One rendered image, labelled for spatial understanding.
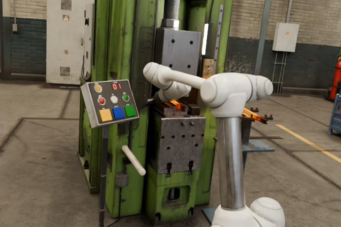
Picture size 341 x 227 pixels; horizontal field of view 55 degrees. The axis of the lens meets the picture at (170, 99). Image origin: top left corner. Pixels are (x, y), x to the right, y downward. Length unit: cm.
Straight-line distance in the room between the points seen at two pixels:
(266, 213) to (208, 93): 58
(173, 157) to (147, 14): 110
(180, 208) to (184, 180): 25
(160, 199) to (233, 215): 139
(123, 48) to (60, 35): 530
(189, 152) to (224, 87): 141
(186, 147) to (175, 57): 71
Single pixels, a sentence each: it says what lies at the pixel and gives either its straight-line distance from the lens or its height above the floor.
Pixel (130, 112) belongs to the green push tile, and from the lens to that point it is 219.
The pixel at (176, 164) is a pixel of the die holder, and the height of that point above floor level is 53.
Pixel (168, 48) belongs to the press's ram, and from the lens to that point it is 239.
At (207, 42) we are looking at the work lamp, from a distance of 264.
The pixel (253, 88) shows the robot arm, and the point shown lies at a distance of 138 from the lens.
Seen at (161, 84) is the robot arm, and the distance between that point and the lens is 176.
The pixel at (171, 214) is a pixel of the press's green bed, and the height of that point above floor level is 9.
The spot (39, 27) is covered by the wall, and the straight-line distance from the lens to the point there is 835.
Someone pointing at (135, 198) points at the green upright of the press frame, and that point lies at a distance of 285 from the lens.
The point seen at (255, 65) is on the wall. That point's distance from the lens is 936.
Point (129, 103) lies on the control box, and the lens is 222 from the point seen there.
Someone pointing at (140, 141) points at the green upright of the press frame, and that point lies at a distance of 264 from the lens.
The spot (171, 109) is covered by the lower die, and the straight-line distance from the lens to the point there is 249.
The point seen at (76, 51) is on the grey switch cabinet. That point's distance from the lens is 765.
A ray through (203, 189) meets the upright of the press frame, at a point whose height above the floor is 16.
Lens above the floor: 158
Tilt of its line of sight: 13 degrees down
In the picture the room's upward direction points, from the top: 5 degrees clockwise
